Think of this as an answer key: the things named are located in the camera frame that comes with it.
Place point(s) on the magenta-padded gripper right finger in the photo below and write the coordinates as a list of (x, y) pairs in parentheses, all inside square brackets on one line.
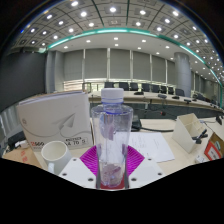
[(146, 171)]

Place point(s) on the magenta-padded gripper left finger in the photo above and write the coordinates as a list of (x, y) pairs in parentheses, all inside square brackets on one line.
[(77, 171)]

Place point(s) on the clear plastic water bottle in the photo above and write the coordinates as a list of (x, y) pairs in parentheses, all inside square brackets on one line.
[(112, 133)]

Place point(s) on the white printed paper sheet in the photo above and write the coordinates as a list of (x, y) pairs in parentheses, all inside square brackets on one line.
[(151, 146)]

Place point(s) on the white ceramic mug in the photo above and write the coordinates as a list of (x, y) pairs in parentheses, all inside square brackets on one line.
[(55, 154)]

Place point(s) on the black desk telephone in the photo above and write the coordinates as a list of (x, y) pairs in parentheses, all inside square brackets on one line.
[(136, 123)]

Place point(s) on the white open cardboard box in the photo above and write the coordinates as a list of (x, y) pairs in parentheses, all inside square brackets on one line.
[(185, 133)]

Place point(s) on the white printer paper carton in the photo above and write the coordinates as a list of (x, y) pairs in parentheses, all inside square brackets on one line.
[(53, 120)]

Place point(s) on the brown paper envelope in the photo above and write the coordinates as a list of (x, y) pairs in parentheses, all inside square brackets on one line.
[(20, 156)]

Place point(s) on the black clip tool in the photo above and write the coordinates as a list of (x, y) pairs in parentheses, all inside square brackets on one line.
[(200, 136)]

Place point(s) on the long curved conference desk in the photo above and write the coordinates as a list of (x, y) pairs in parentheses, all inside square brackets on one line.
[(156, 105)]

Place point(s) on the brown box with red side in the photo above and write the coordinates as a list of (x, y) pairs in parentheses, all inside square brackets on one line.
[(213, 150)]

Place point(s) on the row of black office chairs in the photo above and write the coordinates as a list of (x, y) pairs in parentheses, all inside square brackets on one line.
[(143, 87)]

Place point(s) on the round ceiling lights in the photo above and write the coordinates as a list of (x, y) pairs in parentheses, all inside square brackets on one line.
[(112, 9)]

